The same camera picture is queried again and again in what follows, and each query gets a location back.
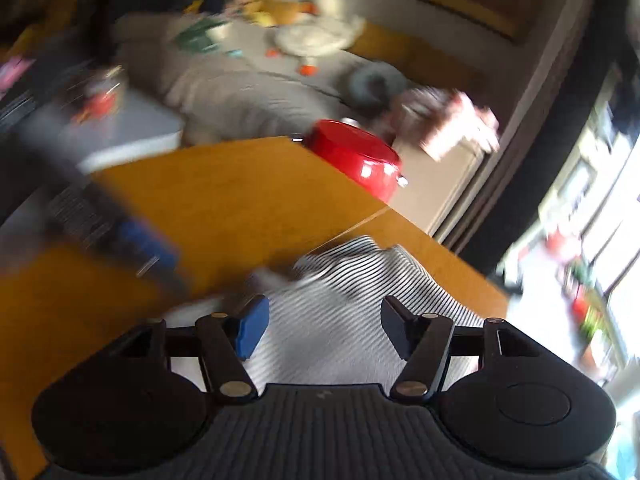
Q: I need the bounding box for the grey sofa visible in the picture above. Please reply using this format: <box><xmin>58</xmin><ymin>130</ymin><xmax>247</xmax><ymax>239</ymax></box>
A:
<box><xmin>114</xmin><ymin>9</ymin><xmax>402</xmax><ymax>149</ymax></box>

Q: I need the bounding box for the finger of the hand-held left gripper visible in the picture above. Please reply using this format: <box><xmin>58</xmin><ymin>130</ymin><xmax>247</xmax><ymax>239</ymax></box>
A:
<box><xmin>98</xmin><ymin>214</ymin><xmax>195</xmax><ymax>299</ymax></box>

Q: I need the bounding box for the white low table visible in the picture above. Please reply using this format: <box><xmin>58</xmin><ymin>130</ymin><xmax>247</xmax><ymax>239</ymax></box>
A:
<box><xmin>48</xmin><ymin>92</ymin><xmax>184</xmax><ymax>175</ymax></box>

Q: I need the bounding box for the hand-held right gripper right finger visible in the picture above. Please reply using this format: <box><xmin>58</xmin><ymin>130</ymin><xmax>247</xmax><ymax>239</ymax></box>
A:
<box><xmin>380</xmin><ymin>295</ymin><xmax>542</xmax><ymax>404</ymax></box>

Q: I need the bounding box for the green book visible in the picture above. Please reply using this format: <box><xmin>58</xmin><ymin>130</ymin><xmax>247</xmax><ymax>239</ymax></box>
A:
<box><xmin>174</xmin><ymin>17</ymin><xmax>227</xmax><ymax>55</ymax></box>

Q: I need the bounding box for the white duck plush toy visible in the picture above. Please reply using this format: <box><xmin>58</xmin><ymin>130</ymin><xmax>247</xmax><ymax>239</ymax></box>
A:
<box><xmin>273</xmin><ymin>0</ymin><xmax>367</xmax><ymax>77</ymax></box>

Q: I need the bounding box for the grey round cushion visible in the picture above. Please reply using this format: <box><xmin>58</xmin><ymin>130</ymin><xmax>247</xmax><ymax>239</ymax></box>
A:
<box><xmin>347</xmin><ymin>61</ymin><xmax>409</xmax><ymax>112</ymax></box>

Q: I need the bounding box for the yellow plush toy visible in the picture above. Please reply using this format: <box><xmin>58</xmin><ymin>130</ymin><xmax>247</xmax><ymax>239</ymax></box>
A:
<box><xmin>239</xmin><ymin>0</ymin><xmax>321</xmax><ymax>29</ymax></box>

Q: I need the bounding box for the striped grey white garment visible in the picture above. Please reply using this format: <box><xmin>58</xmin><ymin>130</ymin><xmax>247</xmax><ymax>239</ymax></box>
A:
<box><xmin>164</xmin><ymin>234</ymin><xmax>502</xmax><ymax>397</ymax></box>

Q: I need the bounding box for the pink patterned cloth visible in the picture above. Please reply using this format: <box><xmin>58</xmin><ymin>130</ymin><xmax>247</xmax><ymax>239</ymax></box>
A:
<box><xmin>394</xmin><ymin>87</ymin><xmax>502</xmax><ymax>162</ymax></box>

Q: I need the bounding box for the red round pot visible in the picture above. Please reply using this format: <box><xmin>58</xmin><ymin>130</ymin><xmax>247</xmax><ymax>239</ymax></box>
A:
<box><xmin>304</xmin><ymin>119</ymin><xmax>409</xmax><ymax>205</ymax></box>

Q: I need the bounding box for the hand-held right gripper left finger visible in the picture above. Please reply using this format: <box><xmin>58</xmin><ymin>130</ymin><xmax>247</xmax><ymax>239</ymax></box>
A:
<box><xmin>120</xmin><ymin>294</ymin><xmax>271</xmax><ymax>406</ymax></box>

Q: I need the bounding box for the red toy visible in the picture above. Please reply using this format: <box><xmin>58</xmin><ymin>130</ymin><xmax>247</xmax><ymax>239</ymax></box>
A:
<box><xmin>71</xmin><ymin>66</ymin><xmax>127</xmax><ymax>125</ymax></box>

